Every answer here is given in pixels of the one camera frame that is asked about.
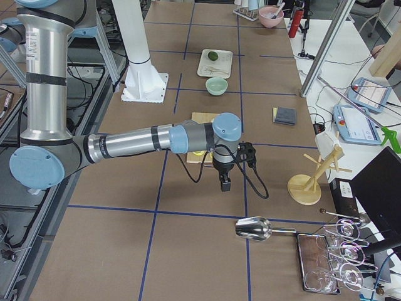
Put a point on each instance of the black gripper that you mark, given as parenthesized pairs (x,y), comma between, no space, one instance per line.
(224,170)

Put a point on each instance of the white ceramic spoon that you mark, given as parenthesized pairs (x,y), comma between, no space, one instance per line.
(207,68)

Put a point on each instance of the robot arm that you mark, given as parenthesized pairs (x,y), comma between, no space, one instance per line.
(49,152)

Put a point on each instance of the light green bowl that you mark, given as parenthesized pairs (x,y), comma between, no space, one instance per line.
(216,86)

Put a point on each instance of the pink bowl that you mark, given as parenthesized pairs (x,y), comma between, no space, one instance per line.
(268,17)

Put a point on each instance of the bamboo cutting board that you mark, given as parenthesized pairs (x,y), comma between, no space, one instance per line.
(200,117)

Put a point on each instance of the lower lemon slice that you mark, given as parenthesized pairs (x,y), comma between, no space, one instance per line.
(198,153)

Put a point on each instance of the metal scoop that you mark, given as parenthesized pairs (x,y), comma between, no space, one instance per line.
(259,228)

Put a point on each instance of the wooden mug tree stand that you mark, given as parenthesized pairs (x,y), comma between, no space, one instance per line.
(305,189)

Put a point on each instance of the grey folded cloth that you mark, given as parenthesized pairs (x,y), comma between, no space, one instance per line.
(284,115)

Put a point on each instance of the white bear serving tray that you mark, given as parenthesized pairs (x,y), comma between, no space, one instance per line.
(224,62)

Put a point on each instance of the green avocado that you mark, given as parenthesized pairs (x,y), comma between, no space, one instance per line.
(213,56)

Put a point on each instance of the black glass rack tray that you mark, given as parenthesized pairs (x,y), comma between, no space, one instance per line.
(312,257)

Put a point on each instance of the teach pendant near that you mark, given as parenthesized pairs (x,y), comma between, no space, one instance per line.
(354,127)

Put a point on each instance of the teach pendant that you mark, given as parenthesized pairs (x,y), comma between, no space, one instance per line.
(354,127)
(369,94)

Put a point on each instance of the black monitor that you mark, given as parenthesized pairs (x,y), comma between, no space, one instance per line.
(377,188)

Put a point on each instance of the teach pendant far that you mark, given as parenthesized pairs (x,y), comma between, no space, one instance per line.
(369,94)

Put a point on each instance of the green spray nozzle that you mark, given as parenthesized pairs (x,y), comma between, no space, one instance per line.
(391,136)

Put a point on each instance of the red bottle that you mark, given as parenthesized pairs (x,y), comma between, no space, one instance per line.
(295,18)

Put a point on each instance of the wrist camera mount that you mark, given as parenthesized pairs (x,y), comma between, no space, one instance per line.
(246,153)

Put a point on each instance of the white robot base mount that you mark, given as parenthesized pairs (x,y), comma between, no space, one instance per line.
(143,83)

